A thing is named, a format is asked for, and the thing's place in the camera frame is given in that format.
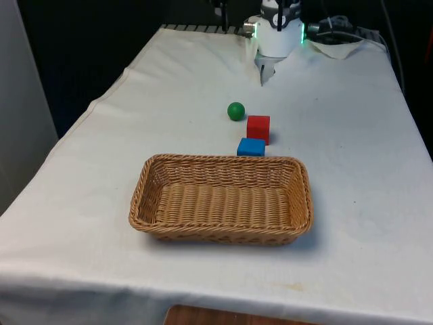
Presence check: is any red cube block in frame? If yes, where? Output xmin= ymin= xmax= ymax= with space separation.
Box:
xmin=246 ymin=114 xmax=271 ymax=146

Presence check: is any blue cube block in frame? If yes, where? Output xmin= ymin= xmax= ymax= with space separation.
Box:
xmin=236 ymin=137 xmax=267 ymax=158

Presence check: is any black cable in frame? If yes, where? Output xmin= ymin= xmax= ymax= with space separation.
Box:
xmin=381 ymin=0 xmax=407 ymax=95

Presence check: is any green ball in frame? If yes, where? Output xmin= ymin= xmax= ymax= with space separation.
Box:
xmin=227 ymin=101 xmax=246 ymax=122

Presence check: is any brown wicker basket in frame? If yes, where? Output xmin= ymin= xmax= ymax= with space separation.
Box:
xmin=128 ymin=153 xmax=314 ymax=248

